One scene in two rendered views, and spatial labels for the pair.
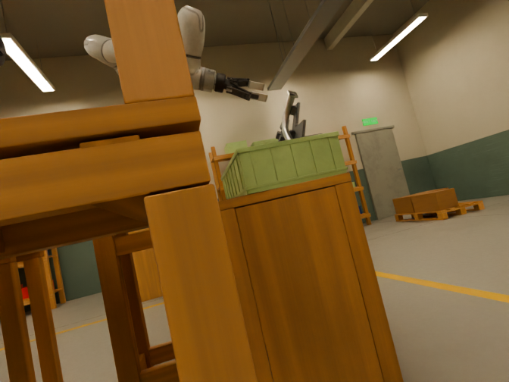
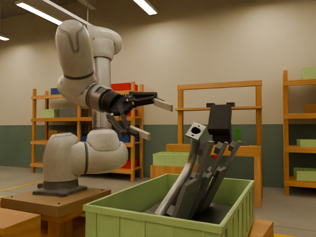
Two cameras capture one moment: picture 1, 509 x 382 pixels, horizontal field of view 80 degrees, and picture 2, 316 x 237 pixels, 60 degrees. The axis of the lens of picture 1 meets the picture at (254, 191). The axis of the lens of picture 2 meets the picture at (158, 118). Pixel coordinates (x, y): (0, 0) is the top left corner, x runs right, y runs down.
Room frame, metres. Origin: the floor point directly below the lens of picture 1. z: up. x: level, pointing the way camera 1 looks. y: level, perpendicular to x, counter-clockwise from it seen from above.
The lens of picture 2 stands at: (0.59, -0.66, 1.19)
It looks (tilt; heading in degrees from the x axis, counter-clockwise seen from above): 2 degrees up; 39
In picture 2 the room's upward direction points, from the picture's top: straight up
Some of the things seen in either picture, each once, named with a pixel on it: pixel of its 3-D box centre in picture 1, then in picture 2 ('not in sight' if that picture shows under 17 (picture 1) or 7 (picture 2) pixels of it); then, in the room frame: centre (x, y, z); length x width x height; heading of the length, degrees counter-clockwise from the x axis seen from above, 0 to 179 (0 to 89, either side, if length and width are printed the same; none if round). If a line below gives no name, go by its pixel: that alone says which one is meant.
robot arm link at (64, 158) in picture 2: not in sight; (63, 155); (1.33, 0.51, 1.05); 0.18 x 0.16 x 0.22; 153
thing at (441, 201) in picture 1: (432, 203); not in sight; (5.55, -3.07, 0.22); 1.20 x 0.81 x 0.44; 11
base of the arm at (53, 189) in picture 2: not in sight; (57, 185); (1.31, 0.53, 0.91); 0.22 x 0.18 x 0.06; 109
